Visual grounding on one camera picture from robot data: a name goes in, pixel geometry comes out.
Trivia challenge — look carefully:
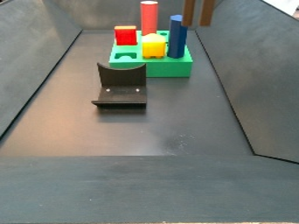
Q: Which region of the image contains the red square block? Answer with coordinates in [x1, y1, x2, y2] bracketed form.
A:
[115, 25, 136, 46]

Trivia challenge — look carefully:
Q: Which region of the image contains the blue hexagonal prism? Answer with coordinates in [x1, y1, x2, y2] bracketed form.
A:
[167, 15, 188, 59]

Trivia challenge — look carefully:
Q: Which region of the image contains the black curved holder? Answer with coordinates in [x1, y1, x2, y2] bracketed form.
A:
[91, 63, 147, 107]

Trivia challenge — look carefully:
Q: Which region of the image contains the green shape sorter board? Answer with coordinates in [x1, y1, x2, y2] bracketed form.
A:
[108, 31, 192, 78]

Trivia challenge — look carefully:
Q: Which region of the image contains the pink red cylinder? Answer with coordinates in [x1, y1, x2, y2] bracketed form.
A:
[140, 1, 159, 36]

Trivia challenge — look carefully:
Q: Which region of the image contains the yellow pentagon block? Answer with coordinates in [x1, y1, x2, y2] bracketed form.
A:
[142, 33, 166, 59]

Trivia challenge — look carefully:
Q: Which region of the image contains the brown two-pronged block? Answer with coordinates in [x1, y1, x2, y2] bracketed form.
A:
[182, 0, 216, 27]

